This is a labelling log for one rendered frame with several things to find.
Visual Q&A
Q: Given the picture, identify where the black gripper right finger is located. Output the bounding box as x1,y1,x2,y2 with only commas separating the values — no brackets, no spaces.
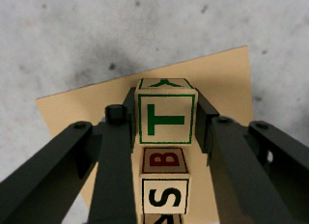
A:
194,88,309,224

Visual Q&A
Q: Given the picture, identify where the tan square mat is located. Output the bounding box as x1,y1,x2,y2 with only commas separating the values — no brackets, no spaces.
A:
35,45,254,224

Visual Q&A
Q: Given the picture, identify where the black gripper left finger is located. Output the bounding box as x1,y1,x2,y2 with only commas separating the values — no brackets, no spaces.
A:
0,87,139,224

